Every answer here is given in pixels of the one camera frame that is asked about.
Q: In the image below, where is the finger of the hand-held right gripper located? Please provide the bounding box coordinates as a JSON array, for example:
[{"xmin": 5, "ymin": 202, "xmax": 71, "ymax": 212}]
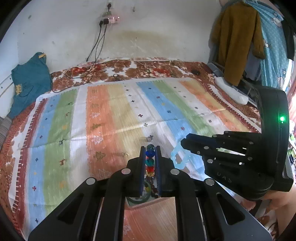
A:
[
  {"xmin": 180, "ymin": 138, "xmax": 256, "ymax": 168},
  {"xmin": 185, "ymin": 131, "xmax": 263, "ymax": 149}
]

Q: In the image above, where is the silver metal tin box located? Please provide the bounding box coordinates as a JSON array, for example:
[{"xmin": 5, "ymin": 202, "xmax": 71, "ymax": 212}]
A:
[{"xmin": 125, "ymin": 181, "xmax": 162, "ymax": 210}]

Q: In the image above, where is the white long bundle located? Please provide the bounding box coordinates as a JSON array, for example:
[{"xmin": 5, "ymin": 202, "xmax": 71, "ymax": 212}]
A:
[{"xmin": 214, "ymin": 76, "xmax": 249, "ymax": 105}]

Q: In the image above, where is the teal shirt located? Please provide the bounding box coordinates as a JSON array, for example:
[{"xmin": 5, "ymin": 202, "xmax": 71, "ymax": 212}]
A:
[{"xmin": 7, "ymin": 52, "xmax": 53, "ymax": 118}]

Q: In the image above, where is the black power cable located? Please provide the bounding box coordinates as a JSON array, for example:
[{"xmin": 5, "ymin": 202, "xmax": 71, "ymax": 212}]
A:
[
  {"xmin": 52, "ymin": 23, "xmax": 103, "ymax": 93},
  {"xmin": 65, "ymin": 23, "xmax": 108, "ymax": 78}
]

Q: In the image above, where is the white headboard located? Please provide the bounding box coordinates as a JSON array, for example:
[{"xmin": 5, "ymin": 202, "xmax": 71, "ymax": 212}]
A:
[{"xmin": 0, "ymin": 74, "xmax": 14, "ymax": 99}]

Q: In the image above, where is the colourful glass bead bracelet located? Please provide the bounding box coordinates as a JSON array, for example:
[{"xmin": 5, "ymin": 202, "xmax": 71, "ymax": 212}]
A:
[{"xmin": 145, "ymin": 144, "xmax": 156, "ymax": 181}]

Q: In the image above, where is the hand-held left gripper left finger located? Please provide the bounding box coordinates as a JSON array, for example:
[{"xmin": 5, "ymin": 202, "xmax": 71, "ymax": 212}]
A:
[{"xmin": 28, "ymin": 146, "xmax": 148, "ymax": 241}]

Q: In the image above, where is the person's right hand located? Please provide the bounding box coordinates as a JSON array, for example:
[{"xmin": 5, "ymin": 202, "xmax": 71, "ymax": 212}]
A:
[{"xmin": 262, "ymin": 189, "xmax": 296, "ymax": 211}]

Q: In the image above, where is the light blue bracelet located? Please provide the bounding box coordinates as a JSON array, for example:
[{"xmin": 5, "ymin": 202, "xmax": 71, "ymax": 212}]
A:
[{"xmin": 171, "ymin": 144, "xmax": 189, "ymax": 171}]

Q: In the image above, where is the mustard yellow jacket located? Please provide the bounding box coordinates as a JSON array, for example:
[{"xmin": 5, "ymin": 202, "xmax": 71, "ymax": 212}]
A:
[{"xmin": 209, "ymin": 3, "xmax": 266, "ymax": 86}]

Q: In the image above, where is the blue patterned sheet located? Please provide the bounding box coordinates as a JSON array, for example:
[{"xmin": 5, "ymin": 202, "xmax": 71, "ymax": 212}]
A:
[{"xmin": 243, "ymin": 0, "xmax": 290, "ymax": 90}]

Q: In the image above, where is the black hanging garment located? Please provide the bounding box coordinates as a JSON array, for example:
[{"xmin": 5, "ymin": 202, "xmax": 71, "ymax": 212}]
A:
[{"xmin": 281, "ymin": 17, "xmax": 296, "ymax": 61}]

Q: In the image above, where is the white power strip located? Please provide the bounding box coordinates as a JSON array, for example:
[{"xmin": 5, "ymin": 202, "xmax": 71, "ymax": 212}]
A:
[{"xmin": 100, "ymin": 14, "xmax": 121, "ymax": 25}]

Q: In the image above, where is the striped colourful cloth mat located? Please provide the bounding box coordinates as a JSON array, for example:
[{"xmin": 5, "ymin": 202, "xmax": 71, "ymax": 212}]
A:
[{"xmin": 9, "ymin": 77, "xmax": 263, "ymax": 241}]

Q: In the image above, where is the person's right forearm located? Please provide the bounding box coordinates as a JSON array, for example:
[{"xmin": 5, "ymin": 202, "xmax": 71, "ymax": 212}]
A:
[{"xmin": 276, "ymin": 204, "xmax": 296, "ymax": 241}]

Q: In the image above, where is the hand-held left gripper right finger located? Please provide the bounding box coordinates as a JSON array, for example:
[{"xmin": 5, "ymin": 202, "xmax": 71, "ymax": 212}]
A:
[{"xmin": 154, "ymin": 146, "xmax": 272, "ymax": 241}]

